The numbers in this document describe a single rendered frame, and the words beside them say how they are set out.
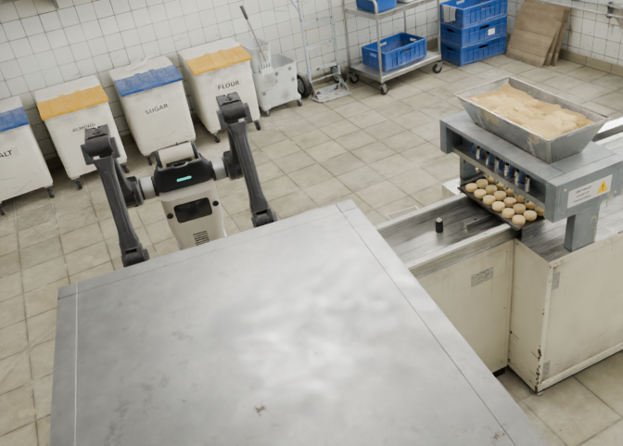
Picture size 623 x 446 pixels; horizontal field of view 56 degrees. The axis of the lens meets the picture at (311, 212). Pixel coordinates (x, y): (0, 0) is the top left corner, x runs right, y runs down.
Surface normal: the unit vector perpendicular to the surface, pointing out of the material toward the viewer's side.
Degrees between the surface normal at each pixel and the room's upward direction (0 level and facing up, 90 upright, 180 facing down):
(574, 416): 0
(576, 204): 90
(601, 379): 0
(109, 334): 0
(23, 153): 92
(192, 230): 90
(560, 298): 90
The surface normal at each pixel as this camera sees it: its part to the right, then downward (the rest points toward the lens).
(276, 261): -0.14, -0.83
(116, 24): 0.44, 0.44
